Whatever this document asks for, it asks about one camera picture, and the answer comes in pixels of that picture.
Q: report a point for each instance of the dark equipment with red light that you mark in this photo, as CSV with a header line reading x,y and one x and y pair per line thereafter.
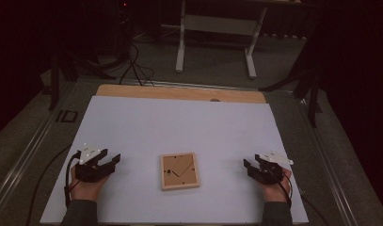
x,y
124,28

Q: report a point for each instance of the white metal desk frame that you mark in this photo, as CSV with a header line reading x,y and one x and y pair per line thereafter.
x,y
219,24

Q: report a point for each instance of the metal floor rail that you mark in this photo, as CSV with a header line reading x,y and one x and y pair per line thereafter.
x,y
330,169
19,163

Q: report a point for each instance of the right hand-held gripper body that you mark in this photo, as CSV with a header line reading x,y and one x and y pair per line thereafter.
x,y
269,174

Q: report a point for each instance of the black floor socket plate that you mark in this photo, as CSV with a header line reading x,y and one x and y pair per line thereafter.
x,y
67,116

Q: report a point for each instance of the small wooden clock board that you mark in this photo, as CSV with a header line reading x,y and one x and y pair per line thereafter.
x,y
164,185

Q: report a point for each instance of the person's right hand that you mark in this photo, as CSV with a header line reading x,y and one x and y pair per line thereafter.
x,y
275,193

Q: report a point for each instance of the person's left hand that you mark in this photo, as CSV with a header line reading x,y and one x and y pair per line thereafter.
x,y
85,190

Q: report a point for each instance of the black metal stand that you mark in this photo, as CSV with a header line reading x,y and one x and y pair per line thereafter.
x,y
55,84
313,100

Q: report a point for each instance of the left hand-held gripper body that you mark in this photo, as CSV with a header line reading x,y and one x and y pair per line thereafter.
x,y
92,172

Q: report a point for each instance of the white table mat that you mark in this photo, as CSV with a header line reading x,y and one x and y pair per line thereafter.
x,y
179,125

